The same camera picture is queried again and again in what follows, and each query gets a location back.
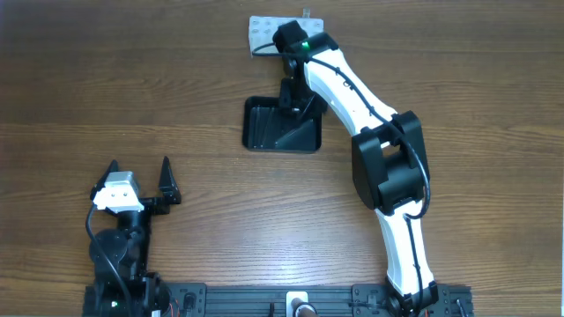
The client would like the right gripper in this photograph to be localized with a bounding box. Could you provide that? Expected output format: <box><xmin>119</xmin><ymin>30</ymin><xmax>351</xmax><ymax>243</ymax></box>
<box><xmin>274</xmin><ymin>77</ymin><xmax>330</xmax><ymax>150</ymax></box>

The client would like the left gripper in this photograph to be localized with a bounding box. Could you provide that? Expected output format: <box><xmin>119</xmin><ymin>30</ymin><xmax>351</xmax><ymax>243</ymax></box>
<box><xmin>89</xmin><ymin>156</ymin><xmax>183</xmax><ymax>217</ymax></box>

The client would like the black tray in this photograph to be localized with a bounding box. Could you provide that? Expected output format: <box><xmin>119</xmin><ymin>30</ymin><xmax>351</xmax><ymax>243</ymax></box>
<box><xmin>241</xmin><ymin>95</ymin><xmax>323</xmax><ymax>154</ymax></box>

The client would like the white test tube rack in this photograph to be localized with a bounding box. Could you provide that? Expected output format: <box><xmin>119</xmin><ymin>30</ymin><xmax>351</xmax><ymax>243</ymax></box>
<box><xmin>248</xmin><ymin>15</ymin><xmax>325</xmax><ymax>59</ymax></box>

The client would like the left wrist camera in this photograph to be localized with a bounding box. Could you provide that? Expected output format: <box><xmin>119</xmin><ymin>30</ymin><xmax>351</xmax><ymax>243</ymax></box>
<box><xmin>92</xmin><ymin>170</ymin><xmax>146</xmax><ymax>215</ymax></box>

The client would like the mounting rail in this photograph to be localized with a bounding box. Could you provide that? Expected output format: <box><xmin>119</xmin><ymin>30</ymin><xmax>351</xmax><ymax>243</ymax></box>
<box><xmin>82</xmin><ymin>282</ymin><xmax>475</xmax><ymax>317</ymax></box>

